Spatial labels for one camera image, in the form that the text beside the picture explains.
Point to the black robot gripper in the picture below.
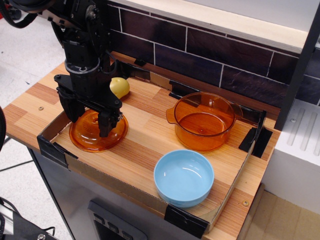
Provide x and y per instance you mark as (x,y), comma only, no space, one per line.
(90,90)

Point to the orange transparent pot lid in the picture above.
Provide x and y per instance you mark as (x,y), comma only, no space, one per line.
(85,133)

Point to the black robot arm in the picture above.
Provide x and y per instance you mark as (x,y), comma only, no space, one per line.
(82,31)

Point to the orange transparent pot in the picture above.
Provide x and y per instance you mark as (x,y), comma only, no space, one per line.
(203,121)

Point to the yellow plastic potato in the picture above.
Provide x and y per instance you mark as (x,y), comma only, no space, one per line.
(119,87)

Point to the cardboard fence with black tape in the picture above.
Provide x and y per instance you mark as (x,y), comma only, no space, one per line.
(121,179)

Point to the grey oven control panel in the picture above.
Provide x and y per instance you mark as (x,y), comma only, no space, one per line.
(110,226)

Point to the light blue bowl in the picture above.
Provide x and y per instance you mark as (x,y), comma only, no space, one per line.
(183,178)

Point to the black upright post right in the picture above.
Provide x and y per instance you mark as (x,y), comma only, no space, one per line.
(300,69)

